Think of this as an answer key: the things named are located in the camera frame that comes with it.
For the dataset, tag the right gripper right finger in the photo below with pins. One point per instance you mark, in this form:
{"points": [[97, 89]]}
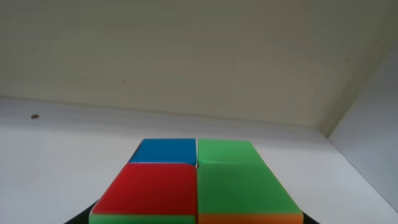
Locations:
{"points": [[308, 221]]}

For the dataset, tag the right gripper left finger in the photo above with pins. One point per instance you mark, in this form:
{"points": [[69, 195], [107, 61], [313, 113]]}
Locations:
{"points": [[82, 217]]}

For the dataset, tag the white shelf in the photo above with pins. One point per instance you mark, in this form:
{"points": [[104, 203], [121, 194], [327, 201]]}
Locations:
{"points": [[62, 171]]}

